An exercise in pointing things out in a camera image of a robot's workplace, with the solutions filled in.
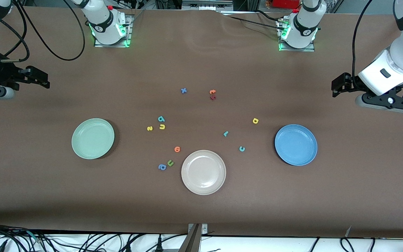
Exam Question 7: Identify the grey metal frame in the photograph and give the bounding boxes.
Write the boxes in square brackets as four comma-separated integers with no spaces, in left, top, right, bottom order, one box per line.
[182,0,233,11]

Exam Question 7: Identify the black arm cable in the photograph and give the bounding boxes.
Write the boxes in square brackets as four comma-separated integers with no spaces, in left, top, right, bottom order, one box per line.
[0,0,85,63]
[351,0,373,79]

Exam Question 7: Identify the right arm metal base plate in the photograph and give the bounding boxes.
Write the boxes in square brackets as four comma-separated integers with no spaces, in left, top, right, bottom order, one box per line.
[94,14,134,48]

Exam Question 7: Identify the brown table cover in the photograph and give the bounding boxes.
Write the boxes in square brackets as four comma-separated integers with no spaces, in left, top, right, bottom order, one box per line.
[0,6,403,238]

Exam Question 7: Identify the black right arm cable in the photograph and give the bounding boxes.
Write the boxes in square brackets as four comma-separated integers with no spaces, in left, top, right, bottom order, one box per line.
[0,0,85,63]

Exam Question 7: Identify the green plate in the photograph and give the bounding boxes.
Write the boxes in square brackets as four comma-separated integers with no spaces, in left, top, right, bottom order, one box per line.
[71,118,115,160]

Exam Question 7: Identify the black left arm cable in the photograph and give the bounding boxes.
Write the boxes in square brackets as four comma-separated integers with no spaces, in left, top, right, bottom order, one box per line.
[351,0,373,79]

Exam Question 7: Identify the aluminium profile beam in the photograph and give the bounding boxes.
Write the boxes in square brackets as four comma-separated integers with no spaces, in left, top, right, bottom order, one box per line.
[179,224,202,252]

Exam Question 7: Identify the black base cable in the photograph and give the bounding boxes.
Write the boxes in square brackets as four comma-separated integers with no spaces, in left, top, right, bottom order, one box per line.
[219,10,288,31]

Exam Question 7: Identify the blue plate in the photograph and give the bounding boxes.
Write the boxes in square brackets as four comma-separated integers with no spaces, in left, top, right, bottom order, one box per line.
[275,124,318,167]

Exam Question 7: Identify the red box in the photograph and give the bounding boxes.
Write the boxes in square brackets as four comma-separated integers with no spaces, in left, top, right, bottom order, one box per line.
[271,0,302,9]

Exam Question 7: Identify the beige plate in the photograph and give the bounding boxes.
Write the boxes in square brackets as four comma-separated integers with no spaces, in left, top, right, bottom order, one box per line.
[181,150,227,195]

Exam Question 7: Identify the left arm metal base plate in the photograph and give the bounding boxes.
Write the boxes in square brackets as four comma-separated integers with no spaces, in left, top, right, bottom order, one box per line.
[278,17,316,52]

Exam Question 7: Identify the small metal mounting plate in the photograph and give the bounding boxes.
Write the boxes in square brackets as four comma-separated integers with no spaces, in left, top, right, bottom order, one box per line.
[188,223,208,234]

